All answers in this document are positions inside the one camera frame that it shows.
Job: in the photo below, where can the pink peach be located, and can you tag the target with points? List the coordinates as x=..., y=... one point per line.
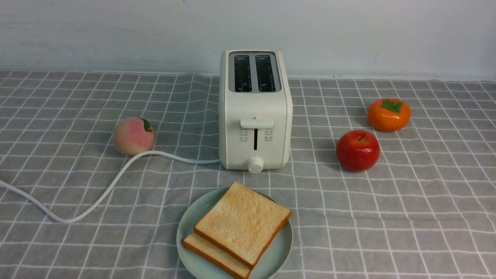
x=133, y=135

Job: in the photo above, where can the toast slice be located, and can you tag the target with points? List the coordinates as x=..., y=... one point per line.
x=243, y=223
x=196, y=244

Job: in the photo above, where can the grey checkered tablecloth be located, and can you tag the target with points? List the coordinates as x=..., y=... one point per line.
x=425, y=210

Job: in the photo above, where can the red apple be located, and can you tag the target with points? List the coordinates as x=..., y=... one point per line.
x=357, y=150

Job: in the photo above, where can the orange persimmon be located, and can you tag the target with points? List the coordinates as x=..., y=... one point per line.
x=388, y=114

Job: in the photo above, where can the light green plate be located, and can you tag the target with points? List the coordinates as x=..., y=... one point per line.
x=271, y=261

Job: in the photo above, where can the white toaster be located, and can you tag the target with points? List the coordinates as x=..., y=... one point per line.
x=255, y=111

